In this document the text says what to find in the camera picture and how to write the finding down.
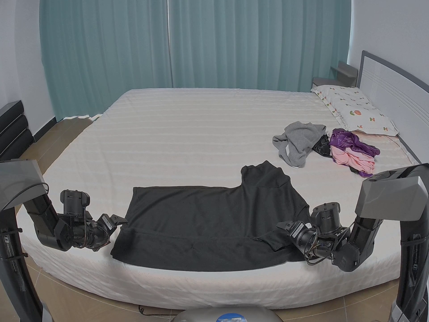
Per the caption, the grey bedside table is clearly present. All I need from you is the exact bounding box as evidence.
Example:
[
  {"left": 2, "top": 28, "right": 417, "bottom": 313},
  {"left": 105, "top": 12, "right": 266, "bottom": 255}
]
[{"left": 312, "top": 61, "right": 359, "bottom": 88}]

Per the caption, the black cable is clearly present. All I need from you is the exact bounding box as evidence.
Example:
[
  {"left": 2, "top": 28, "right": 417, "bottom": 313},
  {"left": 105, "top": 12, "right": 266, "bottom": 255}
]
[
  {"left": 0, "top": 182, "right": 50, "bottom": 214},
  {"left": 137, "top": 305, "right": 176, "bottom": 322},
  {"left": 303, "top": 247, "right": 332, "bottom": 266}
]

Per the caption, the pink garment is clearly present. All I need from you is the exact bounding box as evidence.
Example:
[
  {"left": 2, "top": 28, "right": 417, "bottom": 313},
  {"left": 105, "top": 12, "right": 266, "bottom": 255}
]
[{"left": 330, "top": 146, "right": 376, "bottom": 174}]

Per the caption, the white printed pillow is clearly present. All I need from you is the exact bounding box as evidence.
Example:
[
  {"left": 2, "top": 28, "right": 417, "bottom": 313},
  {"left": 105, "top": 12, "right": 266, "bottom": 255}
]
[{"left": 311, "top": 85, "right": 400, "bottom": 137}]

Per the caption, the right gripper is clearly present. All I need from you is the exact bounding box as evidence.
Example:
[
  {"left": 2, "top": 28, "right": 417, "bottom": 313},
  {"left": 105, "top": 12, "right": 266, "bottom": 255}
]
[{"left": 275, "top": 221, "right": 314, "bottom": 247}]

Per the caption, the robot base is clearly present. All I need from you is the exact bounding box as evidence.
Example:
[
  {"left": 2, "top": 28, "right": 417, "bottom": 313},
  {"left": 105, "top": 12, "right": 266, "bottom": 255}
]
[{"left": 172, "top": 307, "right": 280, "bottom": 322}]

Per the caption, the black T-shirt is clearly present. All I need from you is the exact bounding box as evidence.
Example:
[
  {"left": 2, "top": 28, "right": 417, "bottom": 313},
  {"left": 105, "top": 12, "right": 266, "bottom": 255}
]
[{"left": 111, "top": 160, "right": 322, "bottom": 272}]

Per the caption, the grey garment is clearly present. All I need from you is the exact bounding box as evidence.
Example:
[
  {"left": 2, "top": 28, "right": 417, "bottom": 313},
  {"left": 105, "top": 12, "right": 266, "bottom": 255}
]
[{"left": 272, "top": 121, "right": 328, "bottom": 169}]

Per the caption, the black chest of drawers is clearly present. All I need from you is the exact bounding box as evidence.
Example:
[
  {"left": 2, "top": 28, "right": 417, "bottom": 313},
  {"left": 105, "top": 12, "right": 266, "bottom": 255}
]
[{"left": 0, "top": 100, "right": 34, "bottom": 162}]

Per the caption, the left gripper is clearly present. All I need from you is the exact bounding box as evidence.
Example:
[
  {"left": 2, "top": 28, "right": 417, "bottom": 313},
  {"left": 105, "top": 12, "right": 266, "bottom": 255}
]
[{"left": 97, "top": 214, "right": 128, "bottom": 244}]

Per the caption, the bed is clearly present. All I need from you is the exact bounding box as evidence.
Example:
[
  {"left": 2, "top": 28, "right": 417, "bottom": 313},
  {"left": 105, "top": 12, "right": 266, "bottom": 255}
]
[{"left": 15, "top": 50, "right": 429, "bottom": 311}]

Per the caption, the purple garment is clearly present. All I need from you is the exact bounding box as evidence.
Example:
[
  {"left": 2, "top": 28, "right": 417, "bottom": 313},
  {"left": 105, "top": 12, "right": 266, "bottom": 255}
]
[{"left": 329, "top": 128, "right": 381, "bottom": 178}]

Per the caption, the small black garment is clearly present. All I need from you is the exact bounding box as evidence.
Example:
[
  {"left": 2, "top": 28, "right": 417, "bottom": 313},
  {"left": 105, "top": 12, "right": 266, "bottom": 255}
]
[{"left": 312, "top": 134, "right": 333, "bottom": 158}]

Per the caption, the blue-green curtain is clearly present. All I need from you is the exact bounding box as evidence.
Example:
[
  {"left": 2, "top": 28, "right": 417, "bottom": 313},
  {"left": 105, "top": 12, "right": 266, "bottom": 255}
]
[
  {"left": 39, "top": 0, "right": 173, "bottom": 122},
  {"left": 168, "top": 0, "right": 352, "bottom": 94}
]

